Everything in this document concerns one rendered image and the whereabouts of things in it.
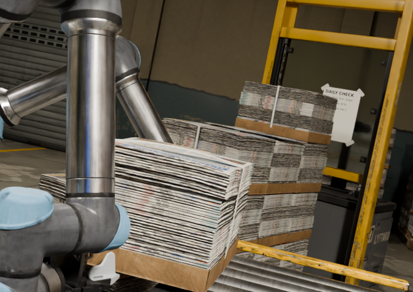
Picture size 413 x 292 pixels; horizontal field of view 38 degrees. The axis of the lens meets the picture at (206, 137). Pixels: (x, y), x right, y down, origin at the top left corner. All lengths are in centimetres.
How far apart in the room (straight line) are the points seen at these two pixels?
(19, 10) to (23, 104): 88
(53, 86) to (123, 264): 78
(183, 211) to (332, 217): 235
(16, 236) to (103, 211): 15
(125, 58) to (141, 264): 67
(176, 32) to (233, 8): 92
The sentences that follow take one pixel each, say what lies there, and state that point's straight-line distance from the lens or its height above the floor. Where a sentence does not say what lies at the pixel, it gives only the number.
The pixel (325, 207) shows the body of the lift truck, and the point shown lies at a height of 72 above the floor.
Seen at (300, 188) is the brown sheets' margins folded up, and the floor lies 86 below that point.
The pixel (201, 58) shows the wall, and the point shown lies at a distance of 897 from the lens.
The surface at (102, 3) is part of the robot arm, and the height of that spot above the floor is 126.
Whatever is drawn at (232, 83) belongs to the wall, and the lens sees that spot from 885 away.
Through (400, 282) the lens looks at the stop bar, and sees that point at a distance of 155.
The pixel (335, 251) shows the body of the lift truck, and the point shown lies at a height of 50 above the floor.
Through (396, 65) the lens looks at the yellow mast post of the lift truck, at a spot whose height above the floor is 152.
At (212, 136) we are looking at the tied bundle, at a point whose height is 103.
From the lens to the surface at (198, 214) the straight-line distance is 108.
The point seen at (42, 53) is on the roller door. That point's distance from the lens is 976.
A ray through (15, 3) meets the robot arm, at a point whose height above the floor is 123.
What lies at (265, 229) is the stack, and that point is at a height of 68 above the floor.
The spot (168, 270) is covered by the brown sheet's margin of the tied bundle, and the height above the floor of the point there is 84.
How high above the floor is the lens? 114
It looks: 3 degrees down
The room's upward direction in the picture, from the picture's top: 11 degrees clockwise
